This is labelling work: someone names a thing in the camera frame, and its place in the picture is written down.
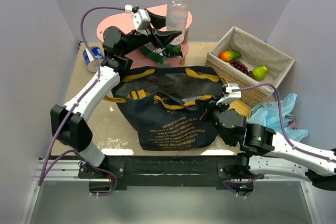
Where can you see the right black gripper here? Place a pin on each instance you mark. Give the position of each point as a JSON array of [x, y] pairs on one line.
[[208, 107]]

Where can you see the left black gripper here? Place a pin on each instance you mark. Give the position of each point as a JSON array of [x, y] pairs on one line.
[[151, 33]]

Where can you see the clear plastic water bottle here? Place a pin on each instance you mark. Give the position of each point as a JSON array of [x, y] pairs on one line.
[[176, 18]]

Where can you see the green chips bag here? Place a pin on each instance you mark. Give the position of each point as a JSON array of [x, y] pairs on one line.
[[159, 55]]

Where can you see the dark denim tote bag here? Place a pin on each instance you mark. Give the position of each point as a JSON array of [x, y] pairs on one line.
[[159, 103]]

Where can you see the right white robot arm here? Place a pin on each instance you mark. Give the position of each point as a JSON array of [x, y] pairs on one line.
[[265, 151]]

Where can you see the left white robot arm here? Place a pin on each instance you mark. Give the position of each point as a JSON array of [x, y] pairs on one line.
[[69, 121]]

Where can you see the pink three-tier shelf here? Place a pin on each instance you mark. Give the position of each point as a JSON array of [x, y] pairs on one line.
[[125, 23]]

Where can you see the red grapes bunch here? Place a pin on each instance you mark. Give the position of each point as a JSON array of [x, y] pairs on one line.
[[241, 67]]

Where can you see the mango fruit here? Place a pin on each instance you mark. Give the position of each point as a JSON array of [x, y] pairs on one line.
[[229, 55]]

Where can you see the wicker basket with liner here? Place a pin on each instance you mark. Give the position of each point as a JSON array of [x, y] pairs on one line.
[[254, 53]]

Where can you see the blue plastic bag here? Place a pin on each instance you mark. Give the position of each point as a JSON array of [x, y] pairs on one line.
[[267, 114]]

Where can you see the green pear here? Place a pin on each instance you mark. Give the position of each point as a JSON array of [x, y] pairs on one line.
[[260, 72]]

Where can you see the blue white can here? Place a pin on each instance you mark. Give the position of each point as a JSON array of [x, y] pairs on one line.
[[90, 58]]

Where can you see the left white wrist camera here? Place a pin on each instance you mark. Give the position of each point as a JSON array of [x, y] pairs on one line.
[[140, 18]]

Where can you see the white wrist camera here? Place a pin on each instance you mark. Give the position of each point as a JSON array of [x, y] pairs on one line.
[[140, 18], [230, 94]]

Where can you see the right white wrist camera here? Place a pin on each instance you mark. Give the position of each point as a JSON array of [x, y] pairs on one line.
[[230, 94]]

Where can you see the black base frame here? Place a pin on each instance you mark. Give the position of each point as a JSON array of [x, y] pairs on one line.
[[121, 172]]

